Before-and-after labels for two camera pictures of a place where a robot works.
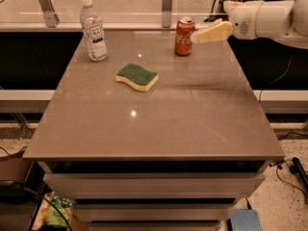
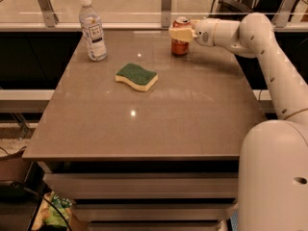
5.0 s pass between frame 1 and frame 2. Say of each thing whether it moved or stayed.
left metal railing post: stayed
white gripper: moved
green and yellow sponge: stayed
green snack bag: stayed
